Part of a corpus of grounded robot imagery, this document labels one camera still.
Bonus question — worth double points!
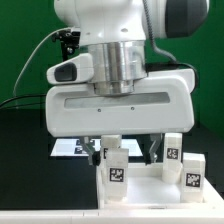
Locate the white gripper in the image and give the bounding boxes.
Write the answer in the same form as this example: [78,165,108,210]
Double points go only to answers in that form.
[46,53,195,166]

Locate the white square table top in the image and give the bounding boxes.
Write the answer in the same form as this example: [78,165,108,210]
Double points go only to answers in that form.
[96,163,224,211]

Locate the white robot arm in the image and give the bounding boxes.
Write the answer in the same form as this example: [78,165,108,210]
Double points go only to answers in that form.
[46,0,209,165]

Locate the white sheet with tags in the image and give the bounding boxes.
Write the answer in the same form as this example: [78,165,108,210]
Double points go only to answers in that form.
[50,137,144,158]

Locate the black cables on left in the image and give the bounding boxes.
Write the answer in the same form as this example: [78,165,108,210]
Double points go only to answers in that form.
[0,94,48,110]

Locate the grey camera cable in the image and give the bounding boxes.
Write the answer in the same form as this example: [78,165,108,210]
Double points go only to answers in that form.
[12,27,69,98]

